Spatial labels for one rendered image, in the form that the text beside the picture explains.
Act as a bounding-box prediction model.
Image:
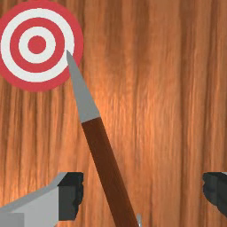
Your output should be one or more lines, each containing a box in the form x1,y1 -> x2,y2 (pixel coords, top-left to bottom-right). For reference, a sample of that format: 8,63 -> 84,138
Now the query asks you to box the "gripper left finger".
0,171 -> 85,227

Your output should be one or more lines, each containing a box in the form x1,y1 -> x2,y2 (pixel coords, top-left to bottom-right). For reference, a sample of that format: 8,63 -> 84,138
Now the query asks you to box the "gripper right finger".
202,171 -> 227,219

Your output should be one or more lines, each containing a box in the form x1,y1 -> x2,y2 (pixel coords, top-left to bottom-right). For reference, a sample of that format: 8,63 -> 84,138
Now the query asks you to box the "grey tool with brown handle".
65,49 -> 144,227

